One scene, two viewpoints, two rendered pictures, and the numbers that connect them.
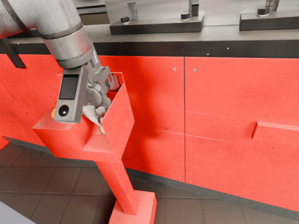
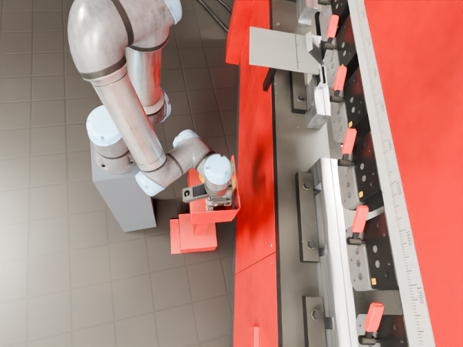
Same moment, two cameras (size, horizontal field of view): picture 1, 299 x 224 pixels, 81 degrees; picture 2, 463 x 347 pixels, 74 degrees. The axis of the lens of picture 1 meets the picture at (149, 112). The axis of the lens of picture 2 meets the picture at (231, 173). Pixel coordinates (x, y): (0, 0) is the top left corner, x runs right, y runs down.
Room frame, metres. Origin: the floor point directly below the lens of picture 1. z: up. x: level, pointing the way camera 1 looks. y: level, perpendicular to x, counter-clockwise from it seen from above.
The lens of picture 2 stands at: (0.11, -0.15, 1.83)
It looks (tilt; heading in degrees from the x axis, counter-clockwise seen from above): 64 degrees down; 44
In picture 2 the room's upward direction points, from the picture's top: 23 degrees clockwise
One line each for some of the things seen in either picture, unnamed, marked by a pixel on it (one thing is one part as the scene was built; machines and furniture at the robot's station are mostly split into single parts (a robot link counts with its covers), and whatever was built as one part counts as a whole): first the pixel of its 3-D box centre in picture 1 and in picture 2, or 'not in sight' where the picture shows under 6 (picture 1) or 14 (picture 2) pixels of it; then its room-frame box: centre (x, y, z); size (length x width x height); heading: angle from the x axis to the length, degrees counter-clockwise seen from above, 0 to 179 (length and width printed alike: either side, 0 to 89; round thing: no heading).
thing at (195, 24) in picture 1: (154, 26); (306, 215); (0.61, -0.06, 0.89); 0.30 x 0.05 x 0.03; 64
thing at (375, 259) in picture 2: not in sight; (383, 255); (0.58, -0.24, 1.18); 0.15 x 0.09 x 0.17; 64
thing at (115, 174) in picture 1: (119, 182); (202, 216); (0.38, 0.17, 0.39); 0.06 x 0.06 x 0.54; 73
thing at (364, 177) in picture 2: not in sight; (370, 175); (0.67, -0.06, 1.18); 0.15 x 0.09 x 0.17; 64
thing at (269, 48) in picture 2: not in sight; (283, 50); (0.79, 0.52, 1.00); 0.26 x 0.18 x 0.01; 154
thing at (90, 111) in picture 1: (97, 110); not in sight; (0.38, 0.14, 0.77); 0.06 x 0.03 x 0.09; 163
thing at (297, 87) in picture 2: (30, 31); (297, 80); (0.86, 0.44, 0.89); 0.30 x 0.05 x 0.03; 64
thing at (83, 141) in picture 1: (86, 116); (211, 190); (0.38, 0.17, 0.75); 0.20 x 0.16 x 0.18; 73
